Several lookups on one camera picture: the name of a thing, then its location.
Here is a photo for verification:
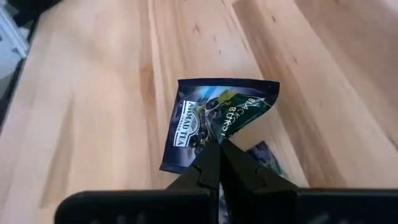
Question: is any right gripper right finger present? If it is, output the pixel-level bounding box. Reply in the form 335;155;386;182
223;140;299;191

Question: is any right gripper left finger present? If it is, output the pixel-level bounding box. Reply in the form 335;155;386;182
166;139;222;190

